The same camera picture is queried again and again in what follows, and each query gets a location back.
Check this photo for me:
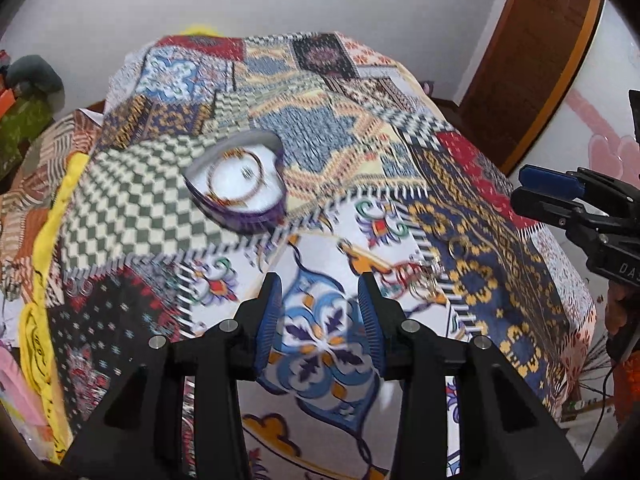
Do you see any black cable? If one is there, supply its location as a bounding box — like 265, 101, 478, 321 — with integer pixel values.
583, 355, 626, 463

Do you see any person's right hand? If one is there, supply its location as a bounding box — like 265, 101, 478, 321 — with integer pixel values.
604, 280, 640, 361

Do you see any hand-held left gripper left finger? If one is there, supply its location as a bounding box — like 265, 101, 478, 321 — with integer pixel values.
60, 272, 284, 480

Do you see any patchwork printed bedspread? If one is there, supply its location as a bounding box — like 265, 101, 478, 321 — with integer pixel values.
44, 31, 597, 480

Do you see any pink cloth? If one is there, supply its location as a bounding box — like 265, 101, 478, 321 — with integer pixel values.
0, 345, 56, 463

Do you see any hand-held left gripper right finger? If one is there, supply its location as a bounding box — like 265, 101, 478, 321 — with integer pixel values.
357, 272, 587, 480

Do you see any gold bangle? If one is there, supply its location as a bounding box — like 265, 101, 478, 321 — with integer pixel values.
206, 149, 266, 206

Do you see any brown wooden door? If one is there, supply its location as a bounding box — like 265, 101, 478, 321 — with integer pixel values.
456, 0, 607, 177

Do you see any yellow cloth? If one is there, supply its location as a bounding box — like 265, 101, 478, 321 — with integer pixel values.
18, 152, 92, 463

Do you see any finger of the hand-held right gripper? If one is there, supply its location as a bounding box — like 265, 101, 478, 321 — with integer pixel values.
518, 164, 587, 200
510, 186, 593, 228

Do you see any purple heart-shaped jewelry box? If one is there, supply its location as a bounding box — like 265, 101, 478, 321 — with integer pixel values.
182, 129, 288, 235

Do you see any green patterned cloth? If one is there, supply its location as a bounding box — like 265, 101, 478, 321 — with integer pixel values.
0, 94, 55, 181

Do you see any orange brown patterned cloth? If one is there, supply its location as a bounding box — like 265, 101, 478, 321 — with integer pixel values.
0, 108, 105, 306

